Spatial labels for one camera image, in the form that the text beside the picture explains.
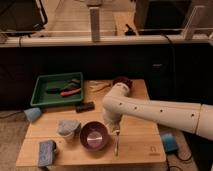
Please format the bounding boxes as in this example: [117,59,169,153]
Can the blue sponge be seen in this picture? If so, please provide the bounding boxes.
[38,140,56,167]

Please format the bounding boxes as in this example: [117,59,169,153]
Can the blue device on floor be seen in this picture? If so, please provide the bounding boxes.
[161,133,178,153]

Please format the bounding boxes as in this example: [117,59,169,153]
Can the dark red bowl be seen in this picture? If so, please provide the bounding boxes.
[113,76,133,90]

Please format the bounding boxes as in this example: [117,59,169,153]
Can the white angled post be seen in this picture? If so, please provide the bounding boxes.
[182,5,205,40]

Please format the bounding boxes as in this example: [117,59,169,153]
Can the green plastic tray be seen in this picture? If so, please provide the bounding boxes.
[30,72,84,107]

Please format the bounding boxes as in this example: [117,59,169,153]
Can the purple bowl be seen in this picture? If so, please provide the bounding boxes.
[80,121,109,151]

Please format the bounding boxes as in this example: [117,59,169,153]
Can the black green tool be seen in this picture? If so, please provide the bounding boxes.
[45,79,80,94]

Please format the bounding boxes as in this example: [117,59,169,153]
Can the grey folded cloth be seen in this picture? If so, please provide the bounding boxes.
[57,120,81,141]

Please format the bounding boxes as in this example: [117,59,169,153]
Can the red handled tool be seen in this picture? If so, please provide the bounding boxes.
[60,88,81,97]

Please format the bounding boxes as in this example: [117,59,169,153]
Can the black monitor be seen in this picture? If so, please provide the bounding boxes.
[0,0,48,32]

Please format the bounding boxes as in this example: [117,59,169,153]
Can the silver metal fork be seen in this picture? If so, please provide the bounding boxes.
[114,130,120,156]

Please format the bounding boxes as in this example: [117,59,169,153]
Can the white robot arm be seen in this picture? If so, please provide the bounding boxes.
[102,83,213,141]

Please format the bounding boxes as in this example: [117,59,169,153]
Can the white horizontal rail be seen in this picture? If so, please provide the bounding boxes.
[0,34,213,48]

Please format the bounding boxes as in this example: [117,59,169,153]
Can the light blue cup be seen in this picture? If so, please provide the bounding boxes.
[24,107,42,122]

